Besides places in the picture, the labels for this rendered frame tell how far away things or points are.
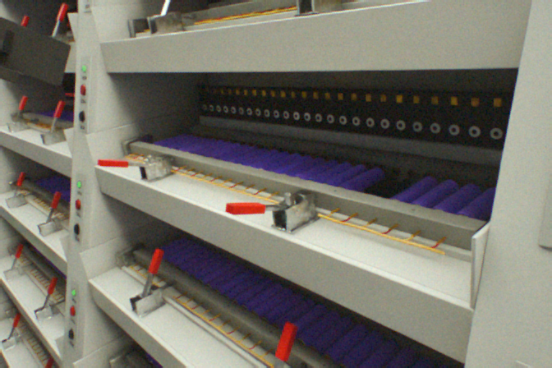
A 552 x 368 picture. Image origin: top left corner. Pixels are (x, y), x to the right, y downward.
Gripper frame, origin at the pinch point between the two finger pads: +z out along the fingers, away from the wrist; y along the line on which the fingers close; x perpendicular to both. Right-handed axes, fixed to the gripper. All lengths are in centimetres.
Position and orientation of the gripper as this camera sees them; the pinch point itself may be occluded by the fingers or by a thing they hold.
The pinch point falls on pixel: (12, 57)
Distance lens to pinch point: 40.9
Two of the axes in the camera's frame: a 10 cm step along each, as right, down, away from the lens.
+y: 6.8, 1.8, -7.1
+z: 6.8, 1.9, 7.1
